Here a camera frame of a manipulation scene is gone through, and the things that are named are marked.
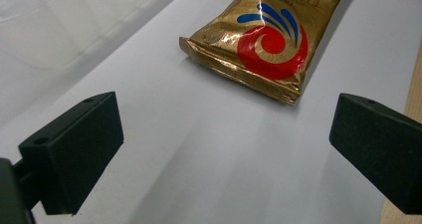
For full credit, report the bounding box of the gold foil snack packet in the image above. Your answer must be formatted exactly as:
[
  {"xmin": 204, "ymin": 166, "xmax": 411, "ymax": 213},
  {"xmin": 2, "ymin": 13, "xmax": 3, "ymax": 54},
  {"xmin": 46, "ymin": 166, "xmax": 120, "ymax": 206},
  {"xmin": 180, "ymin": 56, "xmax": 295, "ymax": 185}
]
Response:
[{"xmin": 178, "ymin": 0, "xmax": 351, "ymax": 107}]

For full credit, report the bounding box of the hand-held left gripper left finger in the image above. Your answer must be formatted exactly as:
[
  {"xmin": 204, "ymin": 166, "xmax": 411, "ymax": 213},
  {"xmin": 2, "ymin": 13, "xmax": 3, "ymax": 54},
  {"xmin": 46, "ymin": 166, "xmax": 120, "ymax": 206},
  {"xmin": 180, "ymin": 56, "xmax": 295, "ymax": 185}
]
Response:
[{"xmin": 13, "ymin": 91, "xmax": 124, "ymax": 216}]

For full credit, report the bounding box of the clear plastic storage box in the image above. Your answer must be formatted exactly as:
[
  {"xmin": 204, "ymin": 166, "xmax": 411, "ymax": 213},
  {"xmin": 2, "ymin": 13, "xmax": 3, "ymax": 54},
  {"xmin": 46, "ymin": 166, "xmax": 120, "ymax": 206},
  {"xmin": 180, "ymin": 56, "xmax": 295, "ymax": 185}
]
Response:
[{"xmin": 0, "ymin": 0, "xmax": 192, "ymax": 125}]

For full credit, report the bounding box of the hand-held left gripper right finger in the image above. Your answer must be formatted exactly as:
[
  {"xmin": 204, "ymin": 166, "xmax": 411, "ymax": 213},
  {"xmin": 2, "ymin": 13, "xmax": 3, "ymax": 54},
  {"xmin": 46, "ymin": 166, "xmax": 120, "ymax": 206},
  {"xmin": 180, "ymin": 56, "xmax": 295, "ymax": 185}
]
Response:
[{"xmin": 328, "ymin": 93, "xmax": 422, "ymax": 216}]

